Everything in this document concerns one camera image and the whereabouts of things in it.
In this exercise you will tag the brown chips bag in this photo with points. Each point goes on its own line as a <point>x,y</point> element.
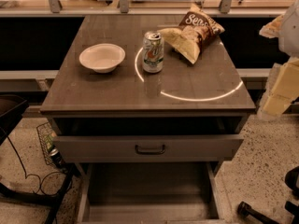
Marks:
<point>195,29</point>

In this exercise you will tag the open grey middle drawer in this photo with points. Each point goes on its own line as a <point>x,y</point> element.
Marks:
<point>150,193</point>

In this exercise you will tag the white ceramic bowl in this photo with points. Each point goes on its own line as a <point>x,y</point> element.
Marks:
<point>102,58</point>

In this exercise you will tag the dark can in basket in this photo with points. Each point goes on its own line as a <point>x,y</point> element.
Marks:
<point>57,158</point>

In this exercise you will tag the black drawer handle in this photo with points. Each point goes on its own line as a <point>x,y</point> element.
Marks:
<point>149,151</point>

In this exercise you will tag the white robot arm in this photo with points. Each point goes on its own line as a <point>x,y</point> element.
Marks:
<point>286,28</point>

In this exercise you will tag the grey top drawer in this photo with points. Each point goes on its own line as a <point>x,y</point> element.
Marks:
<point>218,147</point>

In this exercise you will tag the grey drawer cabinet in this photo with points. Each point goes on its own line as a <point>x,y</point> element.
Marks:
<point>205,98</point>

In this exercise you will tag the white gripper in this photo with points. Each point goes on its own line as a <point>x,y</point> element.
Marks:
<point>290,32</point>

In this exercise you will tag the green 7up soda can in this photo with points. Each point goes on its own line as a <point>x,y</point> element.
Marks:
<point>153,52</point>

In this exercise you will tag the black wire basket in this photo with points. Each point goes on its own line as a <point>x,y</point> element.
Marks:
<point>46,135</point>

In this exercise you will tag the black chair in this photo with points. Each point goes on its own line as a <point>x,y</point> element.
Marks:
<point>11,109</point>

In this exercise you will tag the metal railing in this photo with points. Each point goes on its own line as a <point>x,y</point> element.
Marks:
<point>217,8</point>

